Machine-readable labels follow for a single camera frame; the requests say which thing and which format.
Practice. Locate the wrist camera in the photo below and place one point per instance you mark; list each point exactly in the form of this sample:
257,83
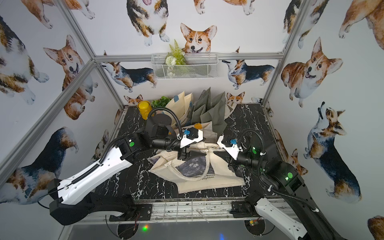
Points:
159,126
230,145

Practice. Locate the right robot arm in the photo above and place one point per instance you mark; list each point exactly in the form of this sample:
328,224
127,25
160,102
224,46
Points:
278,178

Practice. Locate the fern and white flower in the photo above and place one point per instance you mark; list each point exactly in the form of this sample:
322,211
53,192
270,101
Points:
175,61

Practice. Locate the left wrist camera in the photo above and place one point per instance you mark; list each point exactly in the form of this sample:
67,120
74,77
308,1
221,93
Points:
159,126

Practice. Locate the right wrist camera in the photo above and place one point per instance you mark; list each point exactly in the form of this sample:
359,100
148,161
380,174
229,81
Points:
230,145

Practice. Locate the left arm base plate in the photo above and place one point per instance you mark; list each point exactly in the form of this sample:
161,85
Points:
141,212

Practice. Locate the yellow cylindrical canister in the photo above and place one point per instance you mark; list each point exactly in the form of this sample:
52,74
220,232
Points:
145,108

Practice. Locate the small potted green plant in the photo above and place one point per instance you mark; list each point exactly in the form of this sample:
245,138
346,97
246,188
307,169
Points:
162,102

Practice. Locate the cream canvas bag with photo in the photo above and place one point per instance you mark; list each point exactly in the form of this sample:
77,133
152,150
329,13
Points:
202,171

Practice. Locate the cream bag with yellow handles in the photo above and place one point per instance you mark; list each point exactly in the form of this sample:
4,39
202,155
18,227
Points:
207,132

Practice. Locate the white wire mesh basket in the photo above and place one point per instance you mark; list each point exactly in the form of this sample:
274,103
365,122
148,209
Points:
193,66

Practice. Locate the cream bag with blue print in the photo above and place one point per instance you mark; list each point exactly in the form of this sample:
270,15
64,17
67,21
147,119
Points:
181,105

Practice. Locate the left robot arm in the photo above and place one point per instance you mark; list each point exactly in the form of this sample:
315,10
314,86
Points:
74,199

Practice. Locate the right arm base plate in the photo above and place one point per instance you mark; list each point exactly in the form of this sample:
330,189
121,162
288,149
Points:
243,210

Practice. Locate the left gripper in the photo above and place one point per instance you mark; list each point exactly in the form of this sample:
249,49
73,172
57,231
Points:
182,150

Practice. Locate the grey-green canvas bag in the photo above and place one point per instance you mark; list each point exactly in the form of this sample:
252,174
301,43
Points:
208,109

